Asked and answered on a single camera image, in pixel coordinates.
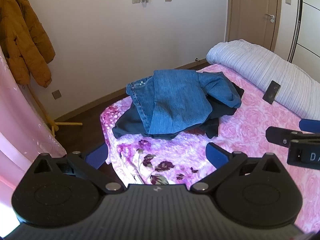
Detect pink curtain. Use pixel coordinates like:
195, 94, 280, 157
0, 47, 67, 205

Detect pink floral blanket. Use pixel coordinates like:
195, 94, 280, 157
100, 64, 320, 233

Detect white wardrobe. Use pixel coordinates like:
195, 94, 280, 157
287, 0, 320, 80

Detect wooden door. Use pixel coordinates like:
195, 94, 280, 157
226, 0, 283, 53

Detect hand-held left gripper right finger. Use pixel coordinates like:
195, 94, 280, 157
190, 142, 286, 194

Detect black smartphone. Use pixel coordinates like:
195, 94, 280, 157
262, 80, 281, 105

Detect orange puffer jacket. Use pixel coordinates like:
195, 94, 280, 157
0, 0, 56, 88

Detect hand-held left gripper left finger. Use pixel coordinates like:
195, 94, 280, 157
26, 142, 127, 195

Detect white ribbed quilt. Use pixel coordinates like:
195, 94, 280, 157
206, 39, 320, 120

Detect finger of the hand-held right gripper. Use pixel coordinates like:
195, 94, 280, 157
266, 126, 320, 146
299, 119, 320, 132

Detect dark navy garment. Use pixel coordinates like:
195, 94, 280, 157
112, 106, 182, 140

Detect black garment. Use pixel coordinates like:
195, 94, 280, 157
204, 81, 245, 139

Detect blue denim jeans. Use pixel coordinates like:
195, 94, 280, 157
126, 69, 242, 135

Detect yellow wooden coat rack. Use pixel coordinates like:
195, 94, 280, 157
24, 85, 83, 138

